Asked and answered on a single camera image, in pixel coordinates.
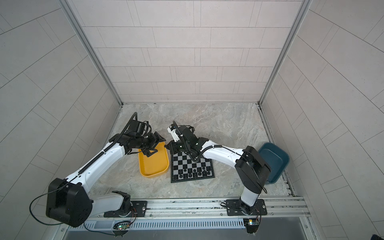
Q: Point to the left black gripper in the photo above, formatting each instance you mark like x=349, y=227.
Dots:
x=154, y=142

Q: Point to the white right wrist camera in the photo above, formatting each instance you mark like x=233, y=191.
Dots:
x=172, y=130

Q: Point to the yellow plastic tray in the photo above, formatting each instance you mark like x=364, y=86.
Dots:
x=155, y=165

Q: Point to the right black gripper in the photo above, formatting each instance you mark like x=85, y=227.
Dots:
x=173, y=149

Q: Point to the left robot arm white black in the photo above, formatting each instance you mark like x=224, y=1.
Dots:
x=68, y=199

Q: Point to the right controller circuit board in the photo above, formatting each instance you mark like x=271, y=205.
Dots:
x=251, y=225

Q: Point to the black white chess board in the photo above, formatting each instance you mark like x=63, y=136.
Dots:
x=184, y=169

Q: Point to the left controller circuit board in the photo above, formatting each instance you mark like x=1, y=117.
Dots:
x=122, y=226

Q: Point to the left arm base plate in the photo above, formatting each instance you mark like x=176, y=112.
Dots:
x=131, y=210

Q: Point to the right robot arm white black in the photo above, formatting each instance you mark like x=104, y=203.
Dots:
x=252, y=169

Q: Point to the controller circuit board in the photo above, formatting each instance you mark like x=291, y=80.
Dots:
x=122, y=226
x=251, y=225

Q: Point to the aluminium mounting rail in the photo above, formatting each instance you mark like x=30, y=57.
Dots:
x=218, y=208

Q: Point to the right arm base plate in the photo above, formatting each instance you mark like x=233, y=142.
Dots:
x=238, y=208

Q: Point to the teal plastic bin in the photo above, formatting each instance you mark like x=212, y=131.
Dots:
x=276, y=158

